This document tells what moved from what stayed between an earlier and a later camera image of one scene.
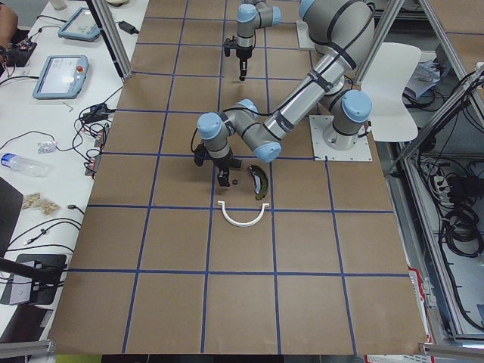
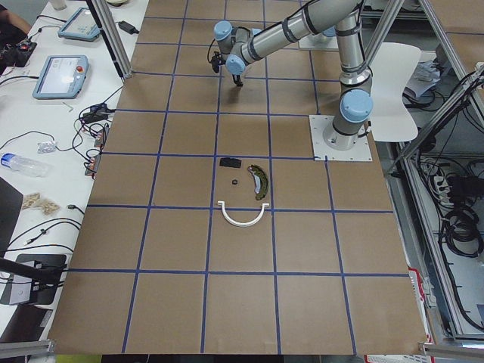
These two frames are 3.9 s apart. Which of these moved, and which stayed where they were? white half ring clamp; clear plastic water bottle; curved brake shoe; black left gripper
Moved: black left gripper
Stayed: white half ring clamp; curved brake shoe; clear plastic water bottle
